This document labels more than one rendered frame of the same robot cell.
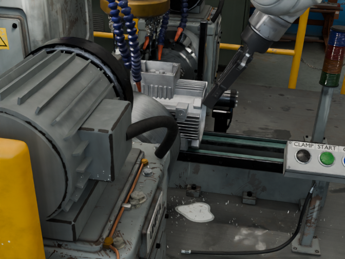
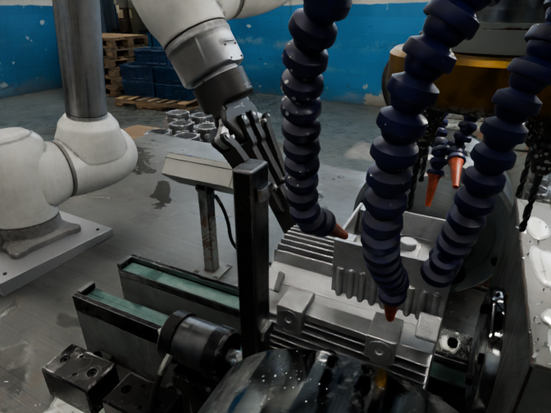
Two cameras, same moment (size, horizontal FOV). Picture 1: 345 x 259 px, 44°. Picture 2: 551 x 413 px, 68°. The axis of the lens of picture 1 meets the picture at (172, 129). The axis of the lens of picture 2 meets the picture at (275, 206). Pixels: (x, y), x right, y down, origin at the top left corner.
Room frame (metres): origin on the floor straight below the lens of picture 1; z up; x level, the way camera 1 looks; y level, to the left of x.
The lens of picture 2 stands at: (1.53, 0.03, 1.37)
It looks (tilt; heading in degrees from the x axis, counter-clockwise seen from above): 27 degrees down; 197
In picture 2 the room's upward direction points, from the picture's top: straight up
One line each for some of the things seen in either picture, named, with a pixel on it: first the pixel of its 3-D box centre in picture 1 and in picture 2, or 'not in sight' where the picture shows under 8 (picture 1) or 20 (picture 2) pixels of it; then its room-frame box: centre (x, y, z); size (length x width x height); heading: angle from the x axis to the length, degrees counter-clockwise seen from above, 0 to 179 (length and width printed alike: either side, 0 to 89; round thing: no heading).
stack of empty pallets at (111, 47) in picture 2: not in sight; (107, 63); (-4.63, -4.78, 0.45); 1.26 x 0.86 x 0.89; 78
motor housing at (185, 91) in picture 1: (169, 111); (355, 310); (1.11, 0.01, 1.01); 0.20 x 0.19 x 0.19; 80
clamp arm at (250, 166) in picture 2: (202, 62); (252, 287); (1.23, -0.08, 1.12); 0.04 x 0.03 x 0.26; 81
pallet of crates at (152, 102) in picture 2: not in sight; (161, 76); (-3.92, -3.33, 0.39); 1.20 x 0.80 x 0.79; 86
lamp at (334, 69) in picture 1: (332, 64); not in sight; (1.33, -0.51, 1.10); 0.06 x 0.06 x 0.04
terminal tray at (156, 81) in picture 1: (155, 79); (396, 257); (1.12, 0.05, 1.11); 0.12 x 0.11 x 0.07; 80
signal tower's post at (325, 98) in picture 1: (327, 89); not in sight; (1.33, -0.51, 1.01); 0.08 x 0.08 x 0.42; 81
